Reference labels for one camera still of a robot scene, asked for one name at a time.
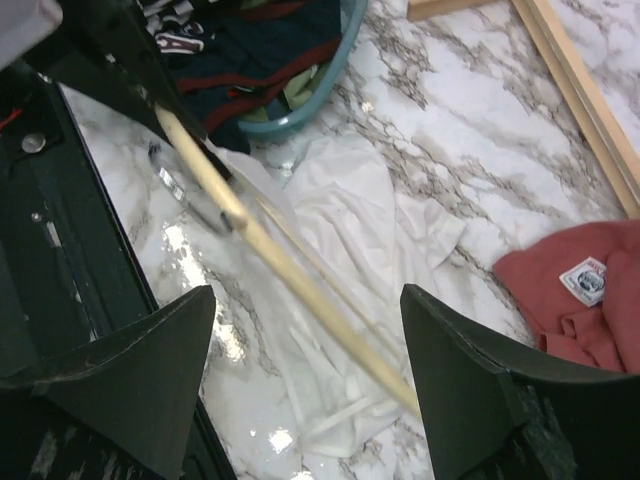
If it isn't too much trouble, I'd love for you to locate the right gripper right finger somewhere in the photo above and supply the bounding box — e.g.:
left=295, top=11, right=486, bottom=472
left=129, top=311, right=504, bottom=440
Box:
left=400, top=284, right=639, bottom=479

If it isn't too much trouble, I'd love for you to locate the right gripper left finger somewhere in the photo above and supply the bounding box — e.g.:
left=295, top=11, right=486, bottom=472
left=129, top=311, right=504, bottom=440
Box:
left=1, top=286, right=216, bottom=479

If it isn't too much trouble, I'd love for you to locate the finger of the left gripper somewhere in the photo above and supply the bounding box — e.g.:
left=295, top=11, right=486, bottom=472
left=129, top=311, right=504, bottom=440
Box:
left=22, top=1, right=206, bottom=139

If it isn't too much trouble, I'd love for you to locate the cream wooden hanger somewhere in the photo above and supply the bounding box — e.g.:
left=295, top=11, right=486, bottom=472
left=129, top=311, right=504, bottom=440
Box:
left=154, top=104, right=421, bottom=417

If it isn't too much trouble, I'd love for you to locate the white tank top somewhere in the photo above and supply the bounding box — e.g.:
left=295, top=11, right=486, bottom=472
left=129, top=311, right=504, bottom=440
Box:
left=217, top=135, right=465, bottom=458

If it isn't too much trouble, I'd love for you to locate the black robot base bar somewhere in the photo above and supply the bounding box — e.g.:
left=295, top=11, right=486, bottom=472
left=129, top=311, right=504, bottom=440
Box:
left=0, top=59, right=236, bottom=480

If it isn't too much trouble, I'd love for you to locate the red graphic tank top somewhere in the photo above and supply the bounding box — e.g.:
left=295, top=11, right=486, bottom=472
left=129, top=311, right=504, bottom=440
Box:
left=493, top=220, right=639, bottom=374

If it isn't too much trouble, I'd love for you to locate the pile of dark clothes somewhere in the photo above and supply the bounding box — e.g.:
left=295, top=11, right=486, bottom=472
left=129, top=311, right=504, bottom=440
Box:
left=140, top=0, right=342, bottom=153

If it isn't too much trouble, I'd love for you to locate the clear blue plastic bin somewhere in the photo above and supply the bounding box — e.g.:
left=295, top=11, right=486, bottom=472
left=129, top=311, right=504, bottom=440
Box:
left=238, top=0, right=368, bottom=143

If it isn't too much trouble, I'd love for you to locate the wooden clothes rack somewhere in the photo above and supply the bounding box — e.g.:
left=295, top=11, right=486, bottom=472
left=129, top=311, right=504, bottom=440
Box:
left=405, top=0, right=640, bottom=220

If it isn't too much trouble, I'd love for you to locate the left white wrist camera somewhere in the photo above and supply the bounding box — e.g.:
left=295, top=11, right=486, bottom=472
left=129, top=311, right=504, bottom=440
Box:
left=0, top=0, right=63, bottom=69

